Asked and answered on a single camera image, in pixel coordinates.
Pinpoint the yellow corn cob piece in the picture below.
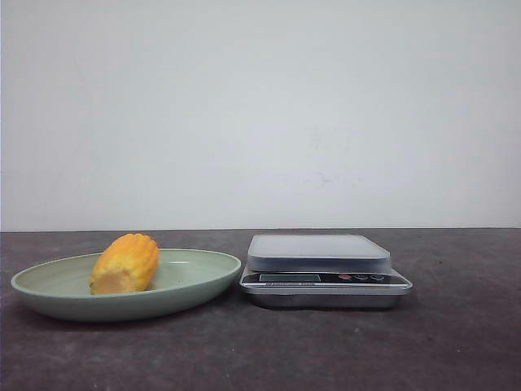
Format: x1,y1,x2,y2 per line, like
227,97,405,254
89,233,160,295

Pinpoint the silver digital kitchen scale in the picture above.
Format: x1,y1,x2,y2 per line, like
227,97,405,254
239,234,413,309

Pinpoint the light green oval plate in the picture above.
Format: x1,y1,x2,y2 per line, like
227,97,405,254
11,248,241,323

